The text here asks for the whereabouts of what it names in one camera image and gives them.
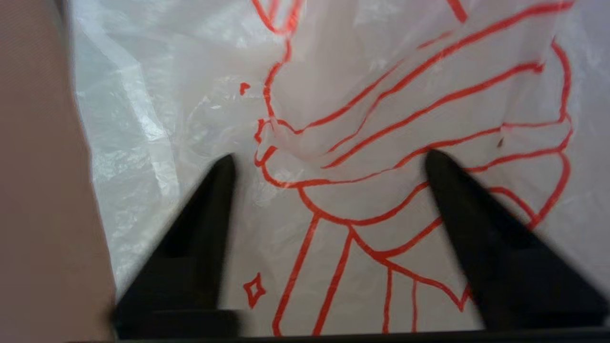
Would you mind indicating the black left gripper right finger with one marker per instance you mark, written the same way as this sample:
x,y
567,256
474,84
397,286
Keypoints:
x,y
514,276

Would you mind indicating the new white orange-print bag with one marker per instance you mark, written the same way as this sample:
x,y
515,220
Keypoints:
x,y
333,95

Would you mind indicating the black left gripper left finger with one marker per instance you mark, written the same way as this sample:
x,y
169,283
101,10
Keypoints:
x,y
190,281

